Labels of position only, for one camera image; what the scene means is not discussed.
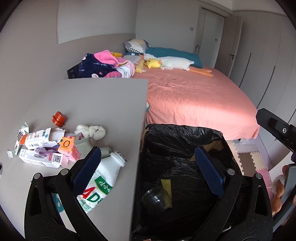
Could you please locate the clear plastic cup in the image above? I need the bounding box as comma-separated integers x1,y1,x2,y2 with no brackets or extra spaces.
142,186,171,210

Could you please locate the person's right hand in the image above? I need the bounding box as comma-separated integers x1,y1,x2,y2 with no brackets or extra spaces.
271,165,288,215

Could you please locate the black trash bag bin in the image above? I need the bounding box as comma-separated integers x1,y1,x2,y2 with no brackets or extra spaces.
131,124,239,240

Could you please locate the white goose plush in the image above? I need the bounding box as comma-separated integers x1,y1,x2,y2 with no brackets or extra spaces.
143,54,214,77

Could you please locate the white thermometer box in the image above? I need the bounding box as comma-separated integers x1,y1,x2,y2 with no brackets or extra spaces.
19,149,63,168

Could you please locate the navy pink clothes pile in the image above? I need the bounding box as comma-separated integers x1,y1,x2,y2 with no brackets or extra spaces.
78,50,135,78

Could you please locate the white door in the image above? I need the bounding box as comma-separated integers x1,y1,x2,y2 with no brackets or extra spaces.
194,8,225,68

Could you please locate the checkered pillow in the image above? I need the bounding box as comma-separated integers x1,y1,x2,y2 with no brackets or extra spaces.
123,39,150,55

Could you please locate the white orange medicine box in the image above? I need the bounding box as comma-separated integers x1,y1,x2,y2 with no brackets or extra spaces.
20,128,66,150

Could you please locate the black wall socket panel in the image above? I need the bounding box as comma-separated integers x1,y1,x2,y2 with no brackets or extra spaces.
67,63,81,79

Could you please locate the orange bottle cap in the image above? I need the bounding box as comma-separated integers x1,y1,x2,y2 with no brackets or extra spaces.
52,111,67,128

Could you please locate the purple plastic bag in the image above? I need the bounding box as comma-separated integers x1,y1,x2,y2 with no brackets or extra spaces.
34,147,57,159

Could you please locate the foam puzzle floor mat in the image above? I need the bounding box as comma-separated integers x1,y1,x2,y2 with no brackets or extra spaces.
227,141,273,201

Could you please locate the yellow duck plush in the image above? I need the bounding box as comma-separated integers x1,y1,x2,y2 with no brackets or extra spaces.
145,59,162,69

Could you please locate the pink bed sheet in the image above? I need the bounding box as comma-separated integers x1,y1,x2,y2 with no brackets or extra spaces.
134,68,260,140

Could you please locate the yellow snack wrapper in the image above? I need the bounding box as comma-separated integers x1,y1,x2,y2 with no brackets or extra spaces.
161,179,172,208

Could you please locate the pink orange letter cube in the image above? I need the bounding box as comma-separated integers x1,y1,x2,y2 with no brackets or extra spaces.
58,136,81,162

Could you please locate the white AD milk bottle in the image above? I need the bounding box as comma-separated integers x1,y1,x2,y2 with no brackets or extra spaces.
77,151,126,213

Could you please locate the teal pillow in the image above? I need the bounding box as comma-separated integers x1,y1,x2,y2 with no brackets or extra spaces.
127,47,203,68

